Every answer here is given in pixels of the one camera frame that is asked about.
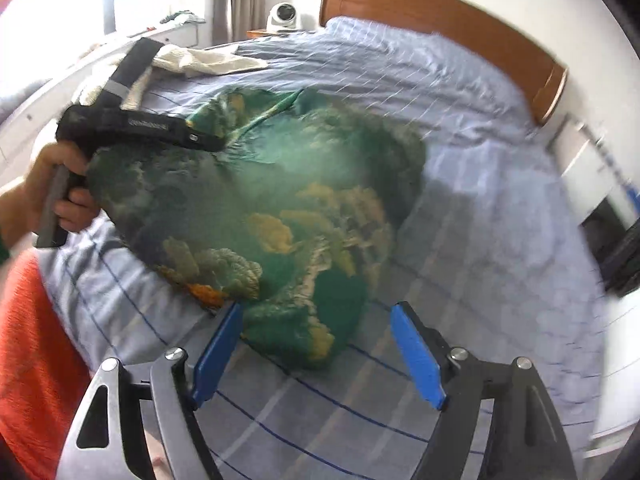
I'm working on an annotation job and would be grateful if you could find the person's left forearm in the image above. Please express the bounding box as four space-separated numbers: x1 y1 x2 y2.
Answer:
0 180 40 263

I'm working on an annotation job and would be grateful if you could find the white desk with drawers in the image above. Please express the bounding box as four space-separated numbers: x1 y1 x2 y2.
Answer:
550 115 626 221

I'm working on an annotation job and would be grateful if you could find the beige curtain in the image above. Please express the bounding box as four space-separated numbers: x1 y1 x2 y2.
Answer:
212 0 271 43

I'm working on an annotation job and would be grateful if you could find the bed with blue checked sheet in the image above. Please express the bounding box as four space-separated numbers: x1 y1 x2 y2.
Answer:
35 16 616 480

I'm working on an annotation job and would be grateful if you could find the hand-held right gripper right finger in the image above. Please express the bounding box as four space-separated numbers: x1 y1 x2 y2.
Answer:
390 301 581 480

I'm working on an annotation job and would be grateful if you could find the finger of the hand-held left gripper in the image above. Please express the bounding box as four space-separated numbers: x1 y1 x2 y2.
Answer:
186 127 229 154

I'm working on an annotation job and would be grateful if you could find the person's orange clothing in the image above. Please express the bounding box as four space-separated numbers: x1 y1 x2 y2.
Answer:
0 250 96 480

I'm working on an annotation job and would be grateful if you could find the cream cloth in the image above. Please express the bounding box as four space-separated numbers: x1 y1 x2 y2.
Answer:
80 44 269 111

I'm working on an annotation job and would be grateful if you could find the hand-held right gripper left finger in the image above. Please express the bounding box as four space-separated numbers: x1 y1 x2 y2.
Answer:
57 302 244 480

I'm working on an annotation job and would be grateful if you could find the person's left hand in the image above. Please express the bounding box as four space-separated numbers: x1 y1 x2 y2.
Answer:
22 141 101 234

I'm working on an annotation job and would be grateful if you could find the wooden headboard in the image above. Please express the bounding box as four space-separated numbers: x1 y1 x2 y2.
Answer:
319 0 569 127

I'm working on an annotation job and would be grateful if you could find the green cloud print jacket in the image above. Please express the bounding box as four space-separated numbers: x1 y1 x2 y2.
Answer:
87 86 428 368

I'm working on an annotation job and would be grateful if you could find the white round camera device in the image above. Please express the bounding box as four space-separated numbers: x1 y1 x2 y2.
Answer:
265 2 302 34

